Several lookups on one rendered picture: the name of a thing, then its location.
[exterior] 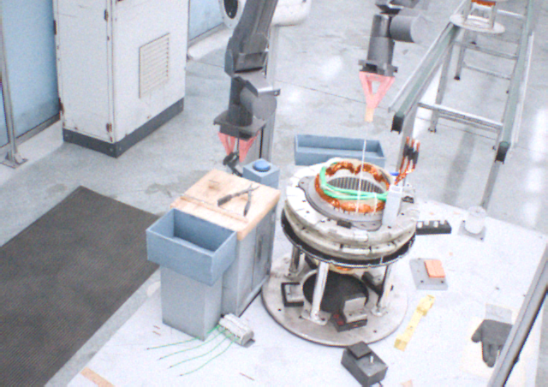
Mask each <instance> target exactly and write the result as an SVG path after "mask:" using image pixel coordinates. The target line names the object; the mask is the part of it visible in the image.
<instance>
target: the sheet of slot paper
mask: <svg viewBox="0 0 548 387"><path fill-rule="evenodd" d="M499 306H500V307H506V308H508V309H510V310H511V311H513V312H512V321H511V323H512V324H514V322H515V319H516V317H517V315H518V312H519V309H517V308H514V307H510V306H507V305H504V304H499ZM482 321H483V318H478V317H475V316H473V315H470V320H469V322H468V330H467V335H466V341H465V343H464V346H463V351H462V360H461V363H460V365H459V371H462V372H467V373H469V374H472V375H474V376H477V377H478V376H480V377H481V378H485V379H488V380H490V378H491V375H492V372H493V370H494V368H495V365H496V364H497V358H496V362H495V365H494V367H489V366H488V365H487V364H486V363H485V362H484V361H483V360H482V359H483V355H482V348H481V343H482V341H481V340H480V342H473V341H471V340H470V338H471V337H472V335H473V334H474V332H475V331H476V330H477V328H478V326H479V325H480V323H481V322H482ZM536 328H537V319H536V320H535V323H534V325H533V328H532V330H531V332H530V334H529V337H528V339H527V341H526V343H525V346H524V348H523V350H522V351H521V355H520V360H519V362H518V363H517V364H516V365H515V366H514V368H513V371H512V372H511V374H510V375H509V379H508V381H507V384H506V385H508V386H509V387H526V376H527V360H528V357H530V358H533V359H534V349H535V331H536Z"/></svg>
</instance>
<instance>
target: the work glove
mask: <svg viewBox="0 0 548 387"><path fill-rule="evenodd" d="M485 309H486V313H485V318H484V319H483V321H482V322H481V323H480V324H479V326H478V328H477V330H476V331H475V332H474V334H473V335H472V337H471V338H470V340H471V341H473V342H480V340H481V341H482V343H481V348H482V355H483V359H482V360H483V361H484V362H485V363H486V364H487V365H488V366H489V367H494V365H495V362H496V358H497V360H498V358H499V356H497V354H498V350H499V355H500V354H501V352H502V351H503V347H504V345H505V343H506V341H507V339H508V336H509V333H510V331H511V329H512V326H513V324H512V323H511V321H512V312H513V311H511V310H510V309H508V308H506V307H499V306H496V305H492V304H485Z"/></svg>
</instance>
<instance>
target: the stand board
mask: <svg viewBox="0 0 548 387"><path fill-rule="evenodd" d="M209 180H210V181H214V182H218V183H220V190H219V191H217V190H215V188H209V187H208V181H209ZM251 183H252V184H253V185H252V187H253V188H255V187H257V186H259V185H260V187H259V188H256V190H255V191H253V192H252V194H253V203H252V202H251V207H250V209H249V213H248V214H247V216H246V217H249V222H248V223H246V222H243V221H241V220H238V219H236V218H232V217H228V216H226V215H223V214H220V213H217V211H214V210H210V209H207V208H205V207H203V206H200V205H196V204H193V203H190V201H187V200H184V199H180V197H179V198H178V199H176V200H175V201H174V202H173V204H171V205H170V209H171V208H173V207H175V208H178V209H180V210H184V211H187V212H190V213H193V215H195V216H198V217H202V218H204V219H207V220H210V221H213V222H215V223H217V224H219V225H222V226H225V227H228V228H230V229H235V230H237V240H240V241H241V240H242V239H243V238H244V237H245V236H247V234H248V233H249V232H250V231H251V230H252V228H253V227H254V226H255V225H256V224H257V223H259V221H260V220H261V219H262V218H263V217H264V216H265V214H266V213H267V212H268V211H270V209H271V208H272V207H273V206H274V205H275V204H276V203H277V202H278V201H279V200H280V199H281V193H282V192H281V191H278V190H276V189H275V188H271V187H267V186H265V185H262V184H259V183H256V182H251V181H249V180H245V179H242V177H239V176H234V175H231V174H229V173H226V172H222V171H220V170H215V169H213V170H211V171H210V172H209V173H207V174H206V175H205V176H204V177H202V179H201V180H200V181H199V182H196V183H195V184H194V185H193V186H192V187H191V188H190V189H189V190H188V191H187V192H186V193H185V194H186V195H189V196H192V197H195V198H197V199H202V200H204V201H205V202H207V203H210V204H213V205H217V200H218V199H220V198H222V197H223V196H225V195H227V194H234V193H238V192H240V191H243V190H246V188H248V187H249V186H250V184H251ZM246 203H247V201H245V200H243V199H242V198H241V196H240V197H234V198H232V199H231V201H230V202H228V203H226V204H224V205H221V206H220V207H223V208H225V209H228V210H231V211H233V212H234V213H238V214H241V215H243V209H244V207H245V204H246ZM217 206H218V205H217Z"/></svg>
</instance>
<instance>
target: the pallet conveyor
mask: <svg viewBox="0 0 548 387"><path fill-rule="evenodd" d="M535 2H536V0H528V2H527V7H526V8H525V9H526V14H524V15H517V14H514V13H511V12H507V11H502V10H497V13H498V14H499V15H507V16H511V17H515V18H517V19H520V20H523V25H522V27H521V36H520V38H519V39H517V40H512V39H508V38H504V37H499V36H495V35H492V34H485V33H475V32H474V34H473V37H472V40H473V42H471V44H470V43H468V38H469V36H468V35H469V32H470V30H467V29H464V35H463V39H462V42H461V41H458V40H457V39H456V38H457V37H458V35H459V34H460V32H461V30H462V28H461V27H457V26H456V25H455V24H454V23H453V24H454V25H453V26H452V27H451V29H450V30H449V31H448V33H447V34H446V36H445V38H444V40H443V42H442V43H441V45H440V46H439V47H438V48H437V49H436V50H435V52H434V55H433V56H432V58H431V60H430V61H429V62H428V64H427V65H426V66H425V68H424V69H423V71H422V72H421V74H420V75H419V78H418V80H417V81H416V82H415V83H414V85H413V87H412V88H411V89H410V91H409V92H408V94H407V97H406V98H405V99H404V100H403V101H402V103H401V105H400V106H399V108H398V109H397V111H396V113H395V114H394V116H393V119H392V124H391V129H390V131H391V132H392V131H397V132H399V135H400V133H401V132H402V131H403V135H402V142H401V146H400V151H399V155H398V159H397V163H396V172H397V171H399V169H400V167H401V164H402V158H403V155H402V153H403V148H404V144H405V142H406V141H407V137H409V139H410V140H409V146H410V143H411V139H412V135H413V131H414V124H415V119H416V116H417V112H418V111H417V107H421V108H423V109H426V110H432V111H433V113H432V119H431V124H430V125H431V126H430V127H429V128H428V131H429V133H428V134H429V135H433V133H436V131H437V130H436V129H435V127H436V126H437V125H438V118H439V117H442V118H445V120H449V121H452V122H458V123H461V124H465V125H468V126H472V127H475V128H479V129H482V130H485V131H489V132H493V133H496V134H497V138H496V141H495V145H494V146H493V148H492V150H493V154H495V155H494V158H493V160H492V163H491V170H490V174H489V177H488V180H487V183H486V185H485V190H484V193H483V196H482V199H481V201H480V205H481V206H482V207H481V208H483V209H485V210H486V211H487V210H488V205H489V201H490V198H491V194H492V191H493V188H494V186H495V183H496V180H497V175H498V172H499V170H500V167H501V164H502V162H503V164H504V159H506V158H507V159H510V160H511V159H512V156H513V153H514V149H515V147H516V144H517V141H518V136H519V132H520V123H521V114H522V110H523V105H524V104H523V101H524V97H525V93H526V89H527V86H526V84H527V77H528V72H529V69H528V68H529V63H530V59H531V50H532V46H533V35H534V32H533V33H532V36H530V37H529V35H528V28H529V25H530V22H531V17H532V15H533V7H534V4H535ZM470 4H471V7H470V10H469V14H468V15H471V16H474V10H475V8H476V9H478V15H477V16H478V17H482V12H483V10H484V11H485V13H484V17H483V18H485V19H486V20H487V18H486V17H487V16H488V13H489V11H490V12H491V6H488V5H486V6H483V5H482V4H481V5H477V3H476V2H474V3H472V2H471V3H470ZM450 23H451V21H450V20H449V21H448V23H447V24H446V26H445V27H444V29H443V30H442V31H441V33H440V35H439V36H438V37H437V38H436V39H435V41H434V42H433V43H432V45H431V47H430V48H429V49H428V51H427V53H426V54H425V56H424V57H423V58H422V60H421V61H420V63H419V64H418V66H417V67H416V68H415V70H414V71H413V73H412V74H411V75H410V76H409V79H408V80H407V82H406V83H405V85H404V86H403V87H402V89H401V90H400V92H399V93H398V94H397V95H396V97H395V98H394V99H393V101H392V102H391V103H390V106H389V108H388V113H390V112H391V111H392V109H393V108H394V107H395V105H396V103H397V102H398V99H399V98H400V97H401V96H402V94H403V93H404V92H405V90H406V89H407V87H408V86H409V84H410V83H411V81H412V80H413V78H414V77H415V75H416V73H417V72H418V71H419V69H420V67H421V66H422V65H423V63H424V62H425V60H426V59H427V58H428V57H429V55H430V54H431V51H432V49H433V48H434V46H435V45H436V44H437V42H438V41H439V40H440V39H441V38H442V37H443V36H442V35H443V34H444V32H445V31H446V29H447V28H448V26H449V25H450ZM478 35H483V36H486V37H491V38H494V39H499V40H502V41H507V42H511V43H514V44H516V45H517V51H516V53H515V54H514V55H513V54H510V53H506V52H501V51H498V50H494V49H490V48H485V47H482V46H478V45H477V44H476V43H475V41H476V39H477V37H478ZM454 45H459V46H461V52H460V56H459V58H458V62H457V65H456V66H457V68H456V76H454V80H460V79H461V78H460V77H461V76H460V75H461V73H462V68H467V69H471V70H475V71H479V72H480V73H483V74H489V75H494V76H497V77H501V78H502V79H505V80H510V82H509V86H508V91H507V92H506V93H508V94H509V95H508V97H507V100H506V104H505V106H504V109H503V117H502V120H501V122H496V121H493V120H489V119H485V117H482V116H476V115H473V114H469V113H466V112H461V111H458V110H455V109H451V108H448V107H444V106H441V103H442V100H443V96H444V89H445V86H446V83H445V82H446V79H447V75H448V72H449V68H450V59H451V55H452V51H453V48H454ZM466 48H468V49H473V50H477V51H480V52H484V53H488V54H492V55H497V56H500V57H503V58H508V59H512V60H515V65H514V67H513V70H512V73H510V74H508V75H504V74H501V73H498V72H494V71H490V70H485V69H482V68H479V67H475V66H471V65H467V64H466V62H465V61H464V57H465V54H466V52H465V51H466ZM443 62H444V63H443ZM442 63H443V67H442V70H441V74H440V77H439V79H440V81H439V84H438V91H437V95H436V98H435V103H434V104H432V103H430V102H426V101H423V100H421V98H422V96H423V95H424V93H425V92H426V89H427V88H428V87H429V86H430V84H431V82H432V80H433V79H434V78H433V77H434V75H435V74H436V73H437V72H438V69H439V68H440V66H441V65H442ZM403 129H404V130H403ZM406 136H407V137H406Z"/></svg>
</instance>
